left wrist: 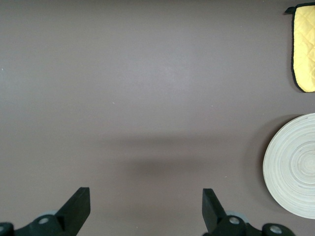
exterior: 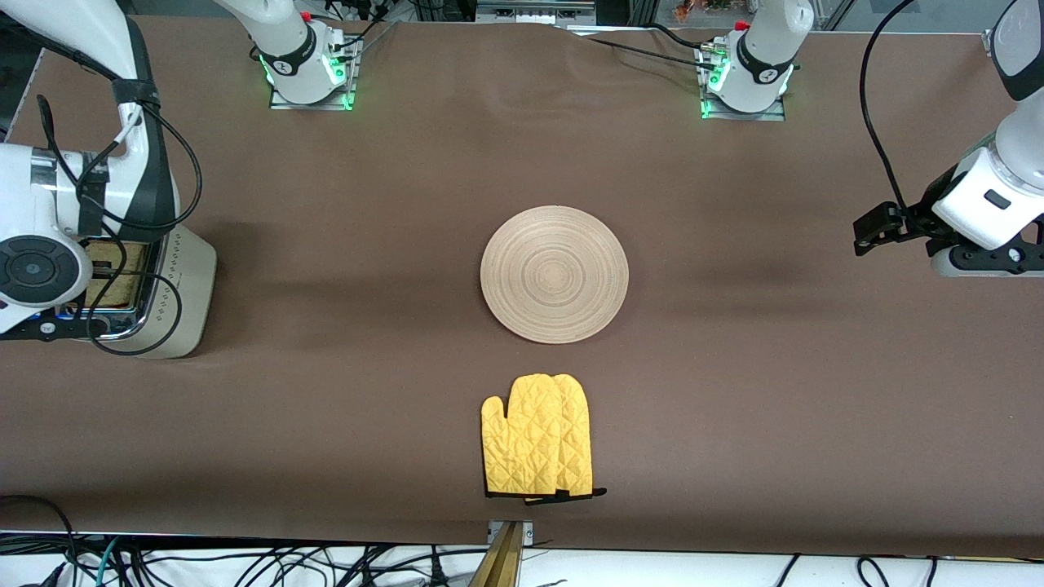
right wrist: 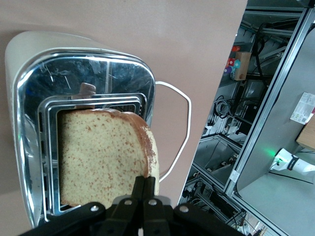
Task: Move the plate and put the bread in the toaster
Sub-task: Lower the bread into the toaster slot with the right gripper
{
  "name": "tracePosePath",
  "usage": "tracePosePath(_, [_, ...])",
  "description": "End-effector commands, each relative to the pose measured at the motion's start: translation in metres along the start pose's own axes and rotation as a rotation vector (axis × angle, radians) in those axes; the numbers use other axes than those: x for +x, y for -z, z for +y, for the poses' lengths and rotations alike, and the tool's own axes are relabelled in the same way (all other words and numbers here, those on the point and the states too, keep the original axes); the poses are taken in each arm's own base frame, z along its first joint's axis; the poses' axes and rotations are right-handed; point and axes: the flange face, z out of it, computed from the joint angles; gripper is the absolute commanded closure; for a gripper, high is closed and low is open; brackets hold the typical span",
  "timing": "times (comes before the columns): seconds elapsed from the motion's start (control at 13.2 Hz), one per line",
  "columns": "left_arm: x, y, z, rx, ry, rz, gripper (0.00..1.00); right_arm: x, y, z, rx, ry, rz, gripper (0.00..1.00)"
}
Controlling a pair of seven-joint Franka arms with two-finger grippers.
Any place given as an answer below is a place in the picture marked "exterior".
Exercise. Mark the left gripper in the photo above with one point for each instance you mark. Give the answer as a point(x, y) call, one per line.
point(915, 221)

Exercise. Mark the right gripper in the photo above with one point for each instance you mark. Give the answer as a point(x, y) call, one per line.
point(102, 264)

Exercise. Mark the speckled bread slice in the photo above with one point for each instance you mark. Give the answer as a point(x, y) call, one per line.
point(122, 253)

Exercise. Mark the round wooden plate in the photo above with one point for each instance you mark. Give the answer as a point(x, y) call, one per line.
point(555, 273)

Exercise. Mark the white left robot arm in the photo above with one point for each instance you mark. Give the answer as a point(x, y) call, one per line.
point(763, 49)

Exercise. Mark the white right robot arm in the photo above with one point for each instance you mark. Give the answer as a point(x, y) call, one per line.
point(73, 24)

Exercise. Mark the white and chrome toaster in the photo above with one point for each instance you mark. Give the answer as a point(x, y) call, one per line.
point(192, 293)

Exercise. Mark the brown table cover mat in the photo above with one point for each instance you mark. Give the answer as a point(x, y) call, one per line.
point(367, 408)

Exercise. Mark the yellow quilted oven mitt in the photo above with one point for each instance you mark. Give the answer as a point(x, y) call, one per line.
point(522, 440)
point(579, 440)

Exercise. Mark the gold metal bar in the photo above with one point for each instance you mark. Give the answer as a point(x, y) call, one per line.
point(502, 562)

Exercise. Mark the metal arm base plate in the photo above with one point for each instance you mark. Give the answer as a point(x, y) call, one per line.
point(742, 116)
point(314, 102)

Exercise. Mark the small metal bracket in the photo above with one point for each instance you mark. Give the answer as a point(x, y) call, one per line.
point(528, 534)

